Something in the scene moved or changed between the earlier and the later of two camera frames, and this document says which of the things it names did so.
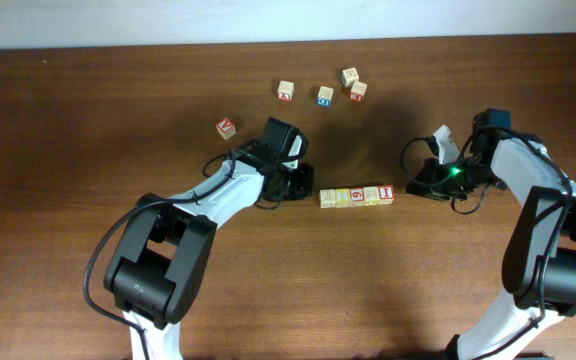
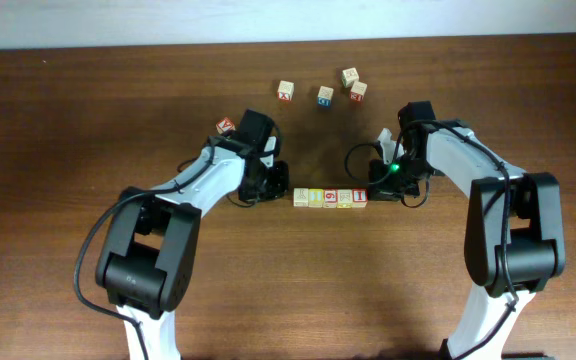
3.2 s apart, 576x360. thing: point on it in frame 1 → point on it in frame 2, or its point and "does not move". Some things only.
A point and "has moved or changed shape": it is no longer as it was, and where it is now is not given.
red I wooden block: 386,194 has moved or changed shape
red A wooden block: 226,128 does not move
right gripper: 436,192 → 382,192
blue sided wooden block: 325,96 does not move
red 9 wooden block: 357,197 → 330,198
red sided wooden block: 358,91 does not move
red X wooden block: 285,90 does not move
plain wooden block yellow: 342,197 → 316,198
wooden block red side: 327,198 has moved or changed shape
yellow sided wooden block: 371,196 has moved or changed shape
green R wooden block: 349,76 does not move
